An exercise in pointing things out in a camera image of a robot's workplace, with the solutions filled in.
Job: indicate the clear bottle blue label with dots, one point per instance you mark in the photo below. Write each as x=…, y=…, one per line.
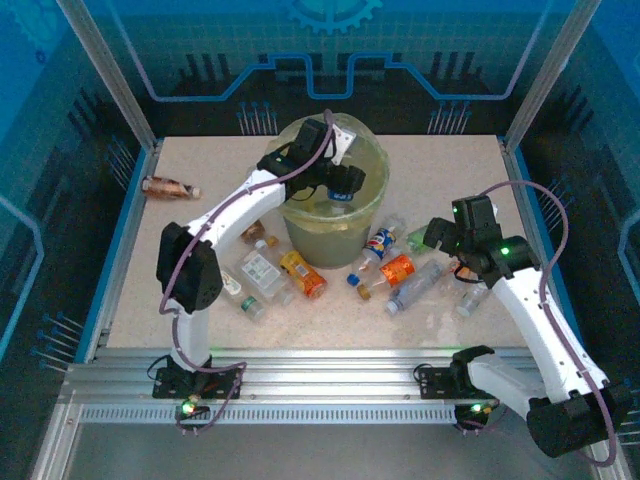
x=340, y=194

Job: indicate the clear bottle green lime label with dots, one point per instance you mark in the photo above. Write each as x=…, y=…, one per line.
x=415, y=239

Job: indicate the clear bottle orange fanta label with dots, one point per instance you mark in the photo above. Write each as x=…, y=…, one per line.
x=398, y=270

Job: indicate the clear water bottle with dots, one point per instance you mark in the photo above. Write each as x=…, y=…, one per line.
x=417, y=285

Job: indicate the pepsi bottle blue cap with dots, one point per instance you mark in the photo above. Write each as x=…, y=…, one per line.
x=378, y=243

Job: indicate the clear bottle red-orange nfc label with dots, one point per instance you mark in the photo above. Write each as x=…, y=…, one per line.
x=472, y=300

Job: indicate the small amber bottle white cap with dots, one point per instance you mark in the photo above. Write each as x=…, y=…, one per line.
x=252, y=232

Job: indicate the square clear bottle white label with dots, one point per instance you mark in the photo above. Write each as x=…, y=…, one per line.
x=260, y=272

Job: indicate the clear bottle green cap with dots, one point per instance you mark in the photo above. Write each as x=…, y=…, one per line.
x=232, y=286

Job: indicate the brown tea plastic bottle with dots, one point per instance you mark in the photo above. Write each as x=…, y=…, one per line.
x=167, y=188

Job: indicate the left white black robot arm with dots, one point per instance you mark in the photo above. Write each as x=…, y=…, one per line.
x=235, y=215

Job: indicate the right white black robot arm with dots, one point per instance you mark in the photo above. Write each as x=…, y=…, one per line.
x=525, y=310

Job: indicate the round bin with yellowish liner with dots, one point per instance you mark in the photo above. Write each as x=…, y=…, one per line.
x=325, y=245

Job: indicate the green lit connector board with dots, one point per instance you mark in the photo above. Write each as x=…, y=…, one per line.
x=475, y=407
x=187, y=407

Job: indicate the table side rail blue edge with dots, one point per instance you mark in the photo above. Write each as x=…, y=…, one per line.
x=127, y=235
x=525, y=200

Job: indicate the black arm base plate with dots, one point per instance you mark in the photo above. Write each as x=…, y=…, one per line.
x=435, y=382
x=220, y=385

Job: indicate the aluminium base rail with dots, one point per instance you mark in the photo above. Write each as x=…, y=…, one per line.
x=325, y=375

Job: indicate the aluminium frame post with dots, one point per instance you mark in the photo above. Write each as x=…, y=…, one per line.
x=550, y=75
x=112, y=80

